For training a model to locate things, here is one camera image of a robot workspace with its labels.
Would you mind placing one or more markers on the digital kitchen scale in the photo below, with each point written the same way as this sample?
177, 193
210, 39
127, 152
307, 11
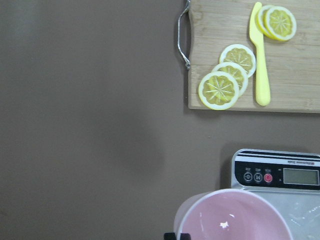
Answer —
290, 181

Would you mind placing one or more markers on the wooden cutting board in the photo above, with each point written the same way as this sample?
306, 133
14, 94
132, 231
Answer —
293, 66

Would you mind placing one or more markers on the lemon slice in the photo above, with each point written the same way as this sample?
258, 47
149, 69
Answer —
241, 55
280, 23
237, 72
260, 20
218, 90

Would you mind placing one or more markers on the pink plastic cup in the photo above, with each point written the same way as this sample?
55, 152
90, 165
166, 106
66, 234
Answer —
229, 214

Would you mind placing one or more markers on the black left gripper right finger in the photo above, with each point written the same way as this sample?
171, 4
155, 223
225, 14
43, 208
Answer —
185, 236

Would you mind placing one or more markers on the yellow plastic knife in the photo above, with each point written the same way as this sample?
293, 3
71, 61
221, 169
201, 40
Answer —
262, 86

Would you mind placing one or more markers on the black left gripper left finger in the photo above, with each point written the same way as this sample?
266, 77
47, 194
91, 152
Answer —
169, 236

